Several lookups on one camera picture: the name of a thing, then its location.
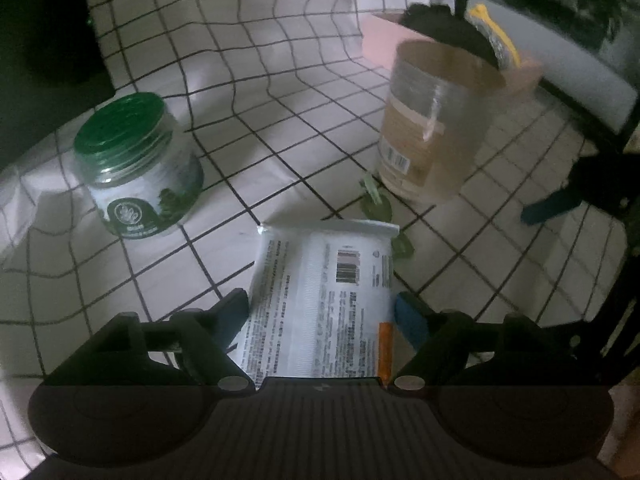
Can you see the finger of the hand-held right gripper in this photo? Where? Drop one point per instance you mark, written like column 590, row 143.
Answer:
column 547, row 207

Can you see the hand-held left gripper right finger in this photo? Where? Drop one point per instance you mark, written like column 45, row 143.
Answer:
column 412, row 317

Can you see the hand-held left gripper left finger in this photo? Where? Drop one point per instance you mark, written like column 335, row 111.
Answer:
column 232, row 320

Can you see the white wipes packet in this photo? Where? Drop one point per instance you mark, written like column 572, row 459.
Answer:
column 320, row 305

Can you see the pink box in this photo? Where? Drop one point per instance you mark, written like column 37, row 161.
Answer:
column 385, row 37

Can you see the green plastic clip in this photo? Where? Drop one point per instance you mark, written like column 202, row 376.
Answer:
column 376, row 200

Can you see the clear plastic container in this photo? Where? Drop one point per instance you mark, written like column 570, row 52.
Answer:
column 432, row 125

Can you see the yellow cloth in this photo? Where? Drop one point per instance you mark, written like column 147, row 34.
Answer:
column 495, row 35

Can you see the green lid glass jar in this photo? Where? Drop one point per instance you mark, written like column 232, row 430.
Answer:
column 135, row 165

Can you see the white checkered bed sheet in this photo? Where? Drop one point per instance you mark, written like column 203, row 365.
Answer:
column 280, row 110

